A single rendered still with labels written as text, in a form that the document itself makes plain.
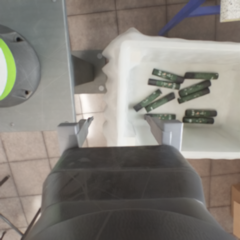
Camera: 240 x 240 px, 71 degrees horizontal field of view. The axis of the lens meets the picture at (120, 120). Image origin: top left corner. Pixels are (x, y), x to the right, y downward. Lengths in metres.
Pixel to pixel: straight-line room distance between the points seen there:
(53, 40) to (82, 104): 0.97
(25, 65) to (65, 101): 0.09
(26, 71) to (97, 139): 1.08
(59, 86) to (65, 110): 0.05
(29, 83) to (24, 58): 0.04
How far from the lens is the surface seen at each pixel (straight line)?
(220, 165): 1.71
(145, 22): 1.32
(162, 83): 0.81
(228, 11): 0.62
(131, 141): 0.64
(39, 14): 0.38
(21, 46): 0.36
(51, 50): 0.36
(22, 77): 0.34
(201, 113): 0.90
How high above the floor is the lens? 1.26
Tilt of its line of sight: 75 degrees down
